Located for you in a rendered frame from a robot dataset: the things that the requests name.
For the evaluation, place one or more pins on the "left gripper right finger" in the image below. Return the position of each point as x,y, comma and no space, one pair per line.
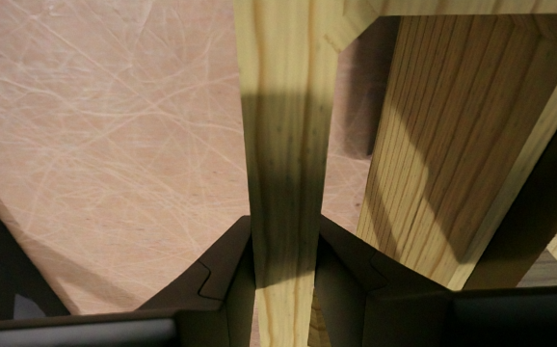
368,299

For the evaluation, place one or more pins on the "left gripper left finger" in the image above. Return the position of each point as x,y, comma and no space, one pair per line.
209,305

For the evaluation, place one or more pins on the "wooden maze board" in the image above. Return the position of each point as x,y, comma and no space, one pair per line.
462,186

